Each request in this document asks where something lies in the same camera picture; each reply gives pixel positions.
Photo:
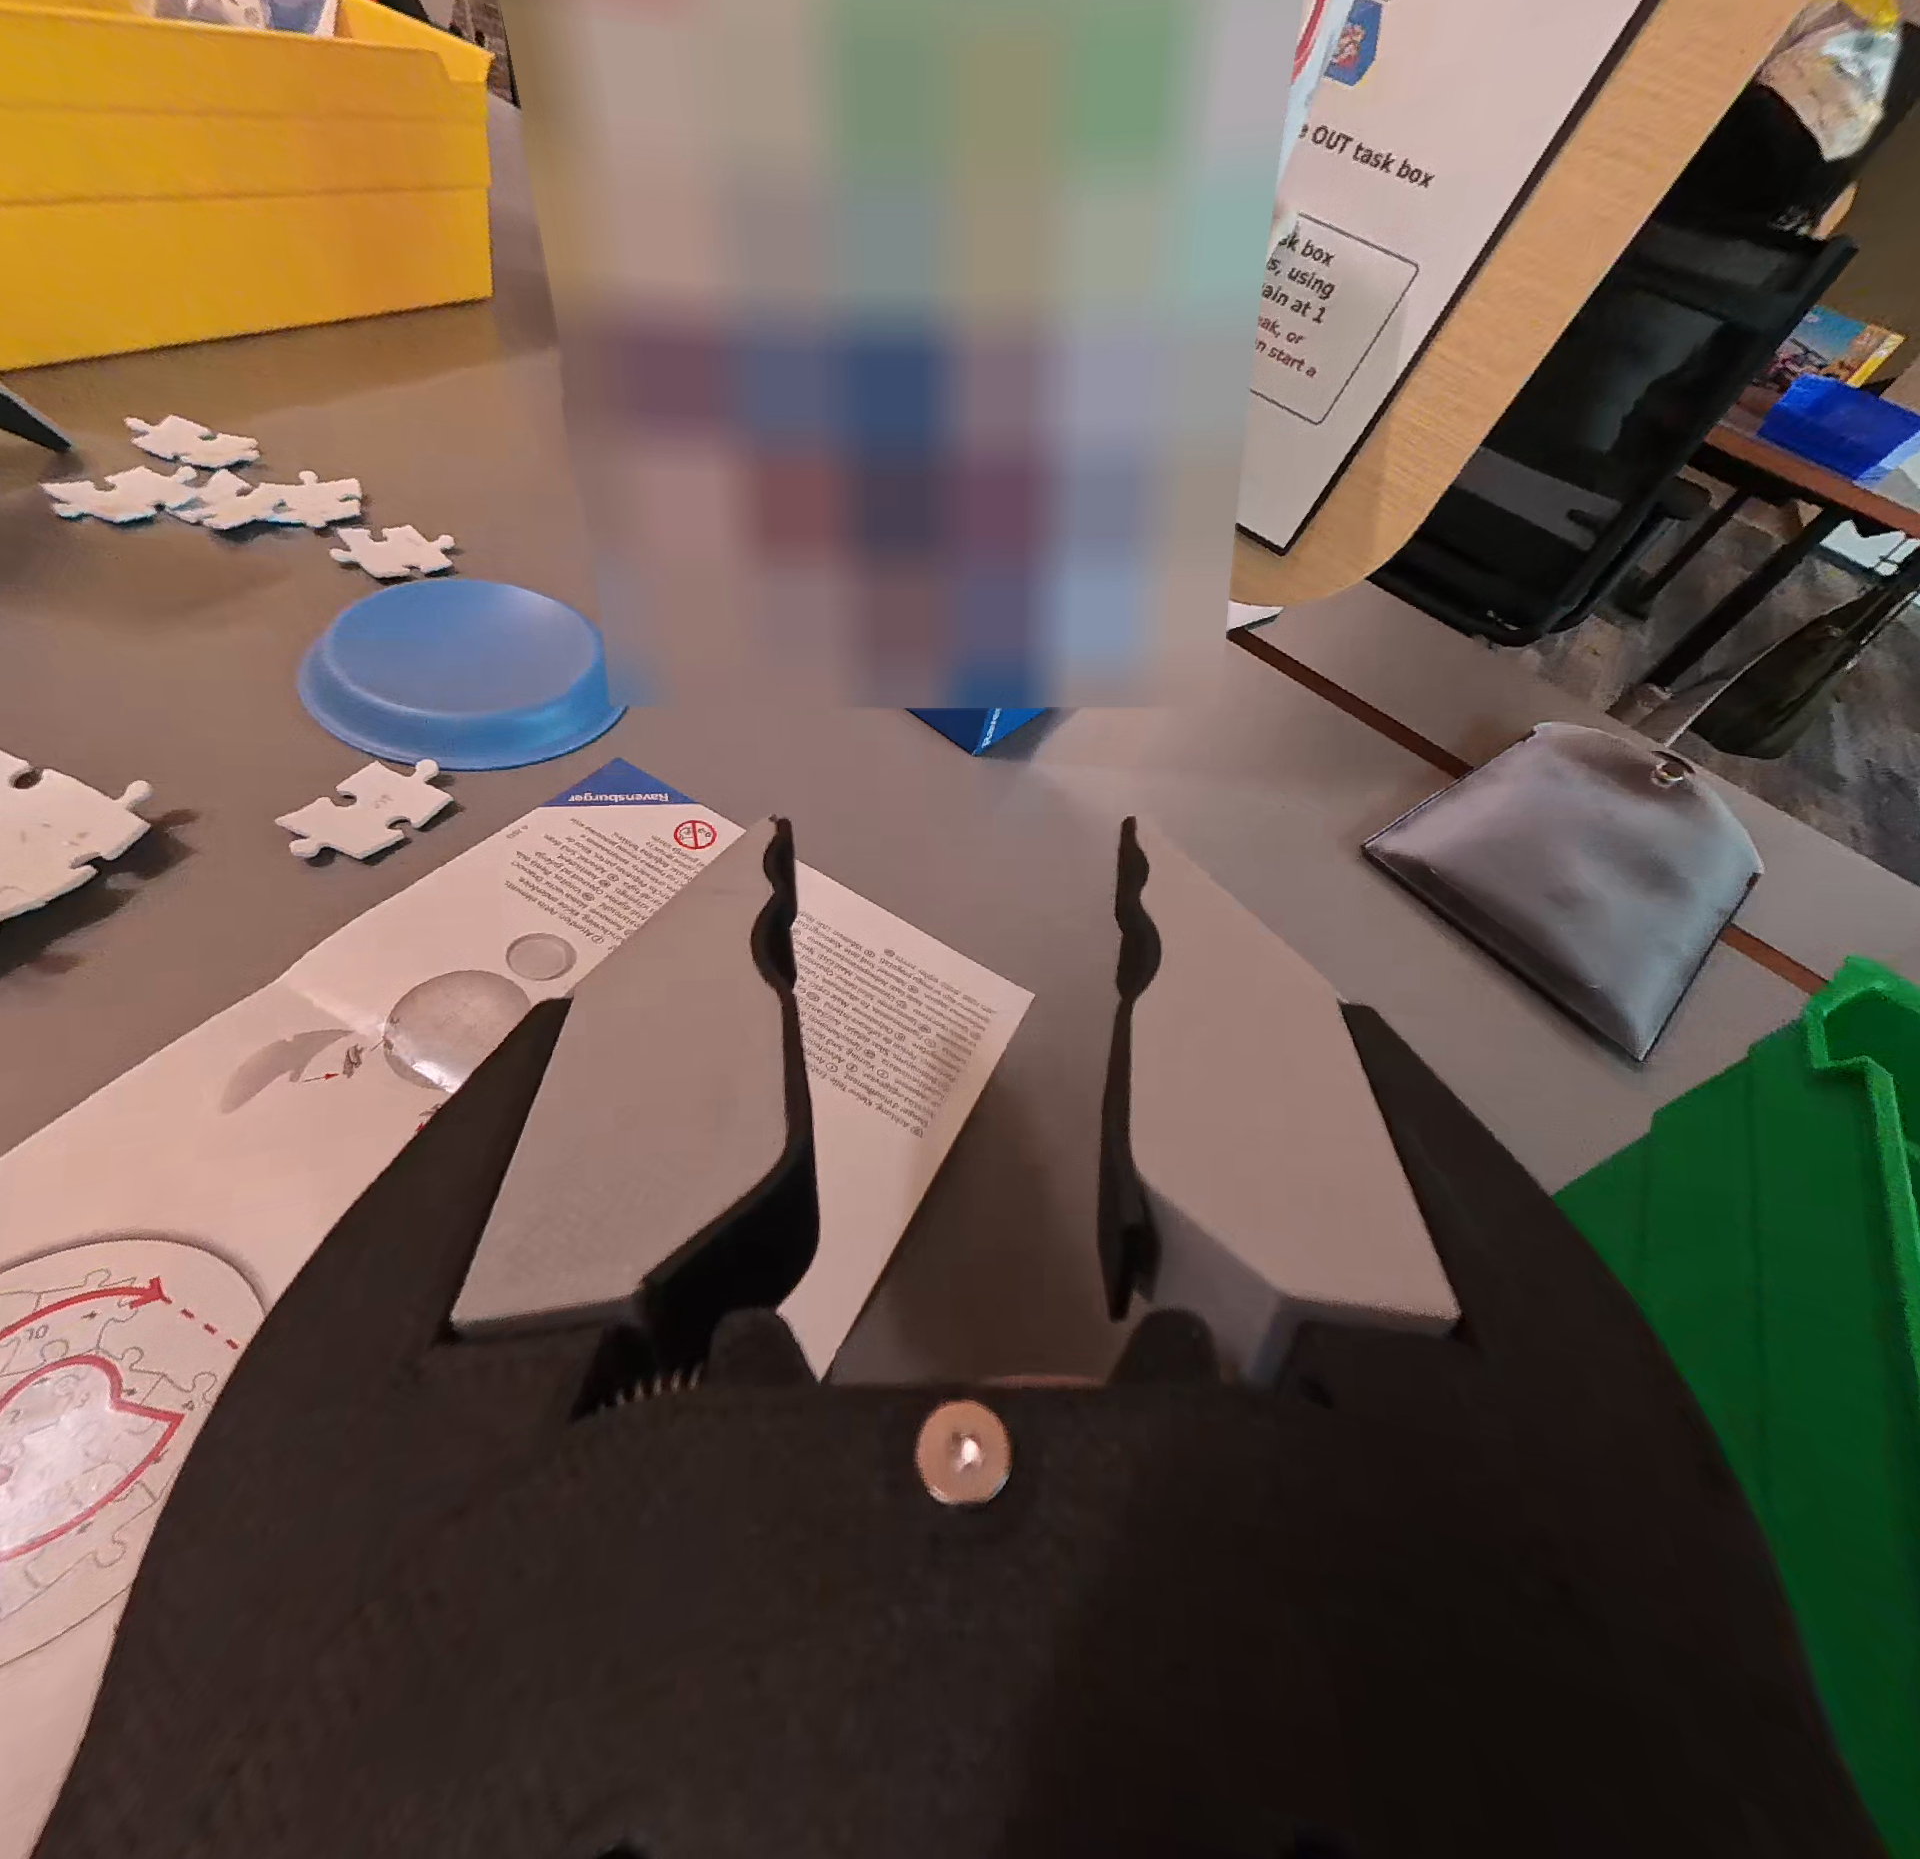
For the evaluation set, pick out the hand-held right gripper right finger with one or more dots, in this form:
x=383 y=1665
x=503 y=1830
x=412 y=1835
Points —
x=1276 y=1138

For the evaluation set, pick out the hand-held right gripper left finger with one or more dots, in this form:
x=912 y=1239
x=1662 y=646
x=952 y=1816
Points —
x=645 y=1138

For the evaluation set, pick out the pale blue puzzle piece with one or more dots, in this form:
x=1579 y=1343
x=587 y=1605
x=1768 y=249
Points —
x=320 y=498
x=369 y=808
x=189 y=441
x=113 y=497
x=391 y=551
x=227 y=506

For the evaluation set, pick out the blue round puzzle stand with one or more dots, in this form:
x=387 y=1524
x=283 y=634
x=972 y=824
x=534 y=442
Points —
x=450 y=659

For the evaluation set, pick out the assembled pale blue puzzle section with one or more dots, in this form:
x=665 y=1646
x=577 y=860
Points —
x=55 y=832

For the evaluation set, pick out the dark grey leather pouch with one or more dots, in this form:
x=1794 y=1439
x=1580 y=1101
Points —
x=1577 y=869

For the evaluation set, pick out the folded paper instruction sheet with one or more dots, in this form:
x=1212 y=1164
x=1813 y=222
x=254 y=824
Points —
x=181 y=1125

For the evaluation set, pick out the green plastic bin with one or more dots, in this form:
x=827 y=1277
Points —
x=1770 y=1288

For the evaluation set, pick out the white sign stand base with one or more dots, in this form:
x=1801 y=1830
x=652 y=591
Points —
x=1255 y=617

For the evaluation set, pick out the black floor bag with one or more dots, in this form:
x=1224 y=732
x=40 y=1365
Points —
x=1815 y=659

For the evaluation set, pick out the black office chair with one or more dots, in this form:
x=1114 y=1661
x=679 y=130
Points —
x=1620 y=435

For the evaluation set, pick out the brown side table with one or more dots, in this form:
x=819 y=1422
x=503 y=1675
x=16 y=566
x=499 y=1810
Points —
x=1801 y=492

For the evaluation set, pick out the blue plastic bin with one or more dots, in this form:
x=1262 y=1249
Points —
x=1845 y=428

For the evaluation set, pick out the dark grey flat panel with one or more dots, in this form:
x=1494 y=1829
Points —
x=28 y=418

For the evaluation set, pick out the colourful cardboard box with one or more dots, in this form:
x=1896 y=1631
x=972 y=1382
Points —
x=1840 y=348

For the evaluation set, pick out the yellow plastic bin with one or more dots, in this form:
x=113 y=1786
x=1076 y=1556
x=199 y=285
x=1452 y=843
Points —
x=227 y=194

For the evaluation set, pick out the white printed sign board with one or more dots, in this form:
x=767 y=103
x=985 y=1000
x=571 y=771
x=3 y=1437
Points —
x=1442 y=89

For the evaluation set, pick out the crumpled shiny plastic bag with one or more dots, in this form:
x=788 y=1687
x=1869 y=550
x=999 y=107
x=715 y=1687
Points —
x=1840 y=59

